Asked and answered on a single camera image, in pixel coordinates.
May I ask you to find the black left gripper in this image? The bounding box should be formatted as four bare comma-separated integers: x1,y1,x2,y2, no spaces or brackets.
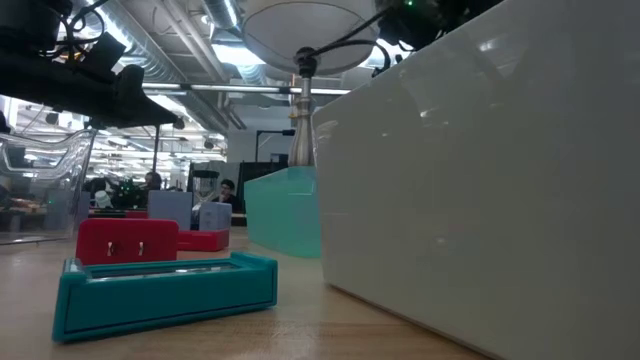
0,48,186,130

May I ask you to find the white sand timer black cap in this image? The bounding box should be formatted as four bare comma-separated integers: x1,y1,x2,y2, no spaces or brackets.
192,169,221,205

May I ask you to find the lavender block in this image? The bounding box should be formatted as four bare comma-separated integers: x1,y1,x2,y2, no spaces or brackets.
146,189,194,232

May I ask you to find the blue-grey wall charger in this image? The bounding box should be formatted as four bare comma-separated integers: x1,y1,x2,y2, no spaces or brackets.
47,188,91,232
198,201,234,232

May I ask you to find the red square block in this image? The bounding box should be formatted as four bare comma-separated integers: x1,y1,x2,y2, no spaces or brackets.
74,217,180,267

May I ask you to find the teal card packet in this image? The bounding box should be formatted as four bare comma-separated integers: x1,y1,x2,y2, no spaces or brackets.
51,251,279,344

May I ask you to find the person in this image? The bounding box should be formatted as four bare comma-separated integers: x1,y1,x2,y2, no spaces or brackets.
212,178,241,211
142,170,164,192

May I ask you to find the grey horizontal overhead bar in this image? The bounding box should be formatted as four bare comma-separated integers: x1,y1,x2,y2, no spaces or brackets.
142,82,351,96

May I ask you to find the clear plastic bin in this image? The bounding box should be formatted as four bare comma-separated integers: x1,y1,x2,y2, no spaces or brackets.
312,0,640,360
0,127,97,246

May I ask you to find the teal translucent plastic tray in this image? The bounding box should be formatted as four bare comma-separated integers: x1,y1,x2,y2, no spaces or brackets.
243,166,322,260

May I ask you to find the white shade chrome table lamp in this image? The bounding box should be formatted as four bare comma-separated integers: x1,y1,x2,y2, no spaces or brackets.
241,0,381,168

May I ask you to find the clear plastic bin right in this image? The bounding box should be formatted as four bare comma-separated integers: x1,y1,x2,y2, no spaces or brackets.
312,0,640,360

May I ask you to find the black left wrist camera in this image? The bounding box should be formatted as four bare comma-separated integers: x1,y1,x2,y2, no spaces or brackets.
82,32,127,76

